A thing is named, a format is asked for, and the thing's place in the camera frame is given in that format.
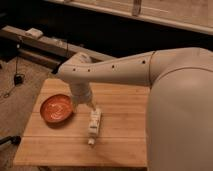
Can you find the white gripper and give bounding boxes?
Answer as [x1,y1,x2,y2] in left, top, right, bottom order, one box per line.
[69,83,97,112]

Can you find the small white bottle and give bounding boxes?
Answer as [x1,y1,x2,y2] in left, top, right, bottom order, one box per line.
[88,108,102,145]

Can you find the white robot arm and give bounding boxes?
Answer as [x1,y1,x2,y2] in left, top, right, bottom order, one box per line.
[57,47,213,171]

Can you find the orange ceramic bowl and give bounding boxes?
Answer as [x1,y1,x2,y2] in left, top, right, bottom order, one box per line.
[40,94,73,123]

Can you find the black object at left edge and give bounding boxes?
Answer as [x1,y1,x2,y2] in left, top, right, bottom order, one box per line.
[0,136,21,145]

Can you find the small white box on ledge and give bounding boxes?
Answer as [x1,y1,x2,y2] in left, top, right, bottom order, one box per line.
[25,28,43,38]

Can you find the black power adapter with cable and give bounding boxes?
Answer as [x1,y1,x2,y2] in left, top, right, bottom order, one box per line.
[3,38,25,98]

